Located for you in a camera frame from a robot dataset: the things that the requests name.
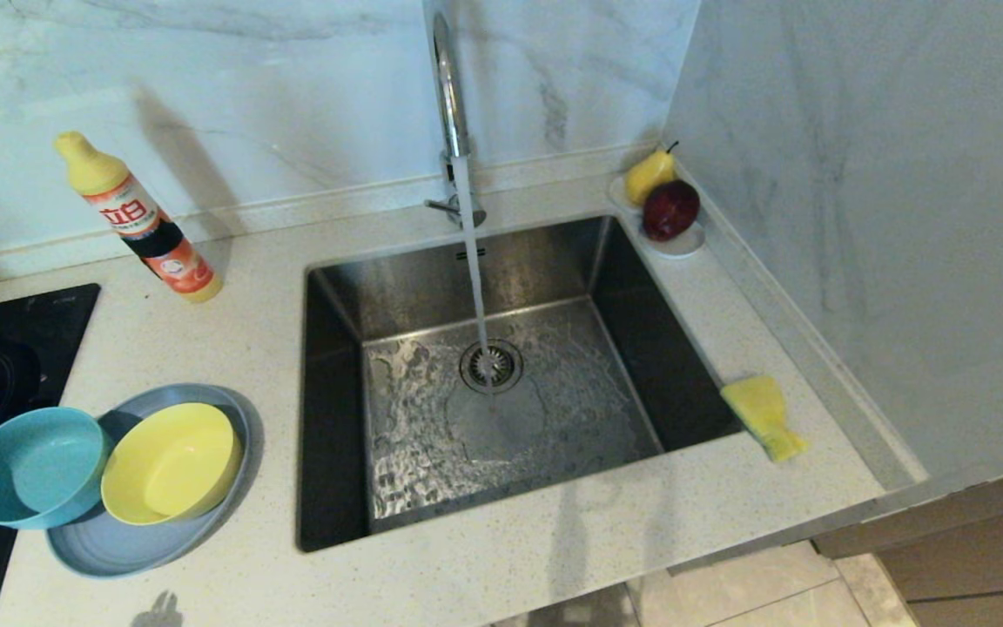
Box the chrome faucet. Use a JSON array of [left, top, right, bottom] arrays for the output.
[[426, 0, 488, 229]]

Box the yellow sponge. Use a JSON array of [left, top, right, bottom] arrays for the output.
[[720, 374, 810, 462]]

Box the white orange dish soap bottle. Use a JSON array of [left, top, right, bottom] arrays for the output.
[[55, 131, 225, 304]]

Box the teal plastic bowl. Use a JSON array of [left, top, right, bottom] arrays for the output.
[[0, 407, 111, 530]]

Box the round metal sink drain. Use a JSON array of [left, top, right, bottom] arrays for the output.
[[458, 338, 524, 394]]

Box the stainless steel sink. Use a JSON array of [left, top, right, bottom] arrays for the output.
[[297, 213, 746, 554]]

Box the running water stream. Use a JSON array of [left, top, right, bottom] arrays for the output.
[[452, 155, 495, 391]]

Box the small white dish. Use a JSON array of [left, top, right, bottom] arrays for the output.
[[610, 172, 708, 259]]

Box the dark red apple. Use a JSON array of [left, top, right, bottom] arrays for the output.
[[642, 179, 703, 241]]

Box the yellow pear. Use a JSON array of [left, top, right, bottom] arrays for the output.
[[624, 141, 681, 206]]

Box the yellow plastic bowl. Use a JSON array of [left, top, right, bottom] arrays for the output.
[[101, 402, 245, 527]]

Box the blue-grey plate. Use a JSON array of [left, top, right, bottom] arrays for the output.
[[46, 383, 255, 578]]

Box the black induction cooktop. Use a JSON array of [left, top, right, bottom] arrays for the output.
[[0, 283, 102, 627]]

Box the wooden cabinet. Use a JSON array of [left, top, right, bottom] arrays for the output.
[[815, 462, 1003, 627]]

